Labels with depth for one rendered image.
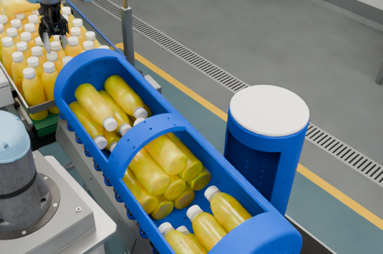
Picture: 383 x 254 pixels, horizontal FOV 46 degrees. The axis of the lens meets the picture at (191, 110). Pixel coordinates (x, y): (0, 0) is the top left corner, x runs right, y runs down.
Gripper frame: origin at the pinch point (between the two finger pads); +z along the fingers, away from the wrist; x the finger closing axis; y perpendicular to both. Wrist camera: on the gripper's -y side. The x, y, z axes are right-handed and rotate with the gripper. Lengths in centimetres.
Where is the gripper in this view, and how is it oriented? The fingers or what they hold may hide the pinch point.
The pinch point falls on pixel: (55, 47)
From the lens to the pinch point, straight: 177.6
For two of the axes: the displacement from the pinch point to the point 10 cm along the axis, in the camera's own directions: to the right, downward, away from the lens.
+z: -0.6, 7.7, 6.3
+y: 5.6, 5.5, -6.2
